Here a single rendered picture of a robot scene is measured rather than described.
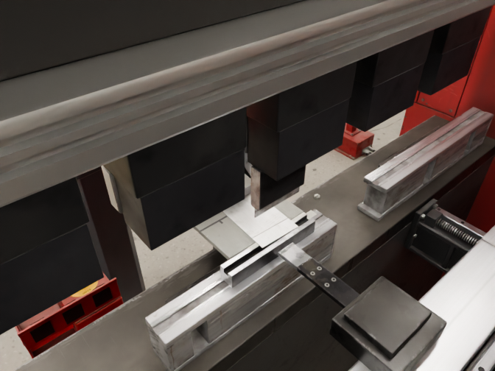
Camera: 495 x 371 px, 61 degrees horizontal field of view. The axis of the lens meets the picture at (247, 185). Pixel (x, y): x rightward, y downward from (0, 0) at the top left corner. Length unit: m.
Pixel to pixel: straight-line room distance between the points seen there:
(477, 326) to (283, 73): 0.61
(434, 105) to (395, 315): 0.95
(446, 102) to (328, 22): 1.27
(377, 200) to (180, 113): 0.86
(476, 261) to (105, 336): 0.65
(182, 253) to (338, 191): 1.19
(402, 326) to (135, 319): 0.46
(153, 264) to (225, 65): 1.93
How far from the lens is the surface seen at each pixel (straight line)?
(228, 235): 0.76
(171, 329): 0.68
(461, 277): 0.80
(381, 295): 0.66
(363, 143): 2.75
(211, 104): 0.17
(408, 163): 1.05
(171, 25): 0.18
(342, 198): 1.05
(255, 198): 0.64
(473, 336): 0.73
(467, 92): 1.42
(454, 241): 1.08
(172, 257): 2.09
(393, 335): 0.62
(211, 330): 0.73
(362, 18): 0.22
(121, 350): 0.79
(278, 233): 0.76
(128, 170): 0.43
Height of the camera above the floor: 1.54
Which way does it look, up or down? 39 degrees down
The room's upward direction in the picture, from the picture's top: straight up
